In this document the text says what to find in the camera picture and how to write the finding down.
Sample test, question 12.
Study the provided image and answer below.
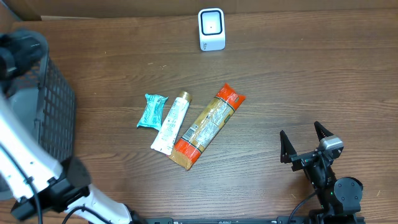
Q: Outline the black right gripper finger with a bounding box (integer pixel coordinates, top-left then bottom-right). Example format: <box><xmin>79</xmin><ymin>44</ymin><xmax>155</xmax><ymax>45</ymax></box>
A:
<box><xmin>314</xmin><ymin>121</ymin><xmax>333</xmax><ymax>141</ymax></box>
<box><xmin>280</xmin><ymin>130</ymin><xmax>297</xmax><ymax>164</ymax></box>

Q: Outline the orange spaghetti packet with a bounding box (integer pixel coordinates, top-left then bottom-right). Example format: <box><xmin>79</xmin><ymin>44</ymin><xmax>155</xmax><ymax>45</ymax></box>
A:
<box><xmin>168</xmin><ymin>83</ymin><xmax>246</xmax><ymax>170</ymax></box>

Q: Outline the white tube gold cap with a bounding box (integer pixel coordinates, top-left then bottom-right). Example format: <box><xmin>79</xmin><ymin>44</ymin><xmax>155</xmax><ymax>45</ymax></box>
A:
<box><xmin>150</xmin><ymin>91</ymin><xmax>192</xmax><ymax>156</ymax></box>

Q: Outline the colourful packet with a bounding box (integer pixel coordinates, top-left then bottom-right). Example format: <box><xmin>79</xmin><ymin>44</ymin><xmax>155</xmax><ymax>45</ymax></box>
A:
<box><xmin>137</xmin><ymin>94</ymin><xmax>168</xmax><ymax>131</ymax></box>

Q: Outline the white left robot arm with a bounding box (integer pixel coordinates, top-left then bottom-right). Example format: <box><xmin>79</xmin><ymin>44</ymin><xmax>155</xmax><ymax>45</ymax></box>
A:
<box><xmin>1</xmin><ymin>30</ymin><xmax>142</xmax><ymax>223</ymax></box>

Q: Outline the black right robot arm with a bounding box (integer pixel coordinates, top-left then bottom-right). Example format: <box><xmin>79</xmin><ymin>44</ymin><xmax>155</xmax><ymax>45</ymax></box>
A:
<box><xmin>280</xmin><ymin>121</ymin><xmax>365</xmax><ymax>223</ymax></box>

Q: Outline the white barcode scanner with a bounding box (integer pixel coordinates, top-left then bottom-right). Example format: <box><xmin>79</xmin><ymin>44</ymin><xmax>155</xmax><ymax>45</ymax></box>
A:
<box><xmin>198</xmin><ymin>7</ymin><xmax>226</xmax><ymax>52</ymax></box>

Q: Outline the grey plastic mesh basket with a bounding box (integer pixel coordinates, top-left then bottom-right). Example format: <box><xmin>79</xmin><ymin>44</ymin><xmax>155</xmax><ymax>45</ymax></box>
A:
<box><xmin>1</xmin><ymin>40</ymin><xmax>76</xmax><ymax>202</ymax></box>

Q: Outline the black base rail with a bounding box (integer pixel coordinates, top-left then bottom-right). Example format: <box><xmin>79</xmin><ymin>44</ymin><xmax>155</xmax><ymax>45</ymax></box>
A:
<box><xmin>136</xmin><ymin>215</ymin><xmax>366</xmax><ymax>224</ymax></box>

